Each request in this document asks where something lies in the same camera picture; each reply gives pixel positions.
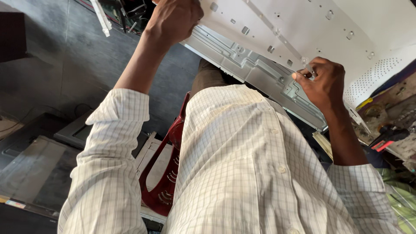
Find person's left hand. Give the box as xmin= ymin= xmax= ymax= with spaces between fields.
xmin=145 ymin=0 xmax=204 ymax=45

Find person's right hand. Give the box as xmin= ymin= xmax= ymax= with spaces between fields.
xmin=291 ymin=57 xmax=346 ymax=113

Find white television backlight panel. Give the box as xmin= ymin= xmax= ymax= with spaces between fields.
xmin=180 ymin=0 xmax=416 ymax=132

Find thin white LED strip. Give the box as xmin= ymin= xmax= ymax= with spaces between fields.
xmin=243 ymin=0 xmax=316 ymax=78

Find heap of electronic parts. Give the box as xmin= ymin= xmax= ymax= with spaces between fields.
xmin=97 ymin=0 xmax=157 ymax=35

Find brown trousers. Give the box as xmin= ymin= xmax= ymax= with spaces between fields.
xmin=189 ymin=58 xmax=245 ymax=99

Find cluttered workbench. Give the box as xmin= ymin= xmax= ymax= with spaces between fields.
xmin=355 ymin=71 xmax=416 ymax=171

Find black and red hand tool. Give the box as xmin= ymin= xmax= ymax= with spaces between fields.
xmin=369 ymin=126 xmax=411 ymax=153

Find white checked shirt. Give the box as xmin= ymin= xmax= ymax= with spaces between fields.
xmin=58 ymin=84 xmax=404 ymax=234

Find dark red plastic chair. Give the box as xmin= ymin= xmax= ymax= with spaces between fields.
xmin=139 ymin=92 xmax=191 ymax=217

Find dark brown box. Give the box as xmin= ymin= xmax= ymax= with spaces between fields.
xmin=0 ymin=11 xmax=28 ymax=63

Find stack of dark television panels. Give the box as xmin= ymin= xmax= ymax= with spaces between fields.
xmin=0 ymin=110 xmax=148 ymax=219

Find white plastic frame strip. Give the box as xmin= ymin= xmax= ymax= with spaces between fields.
xmin=89 ymin=0 xmax=113 ymax=37

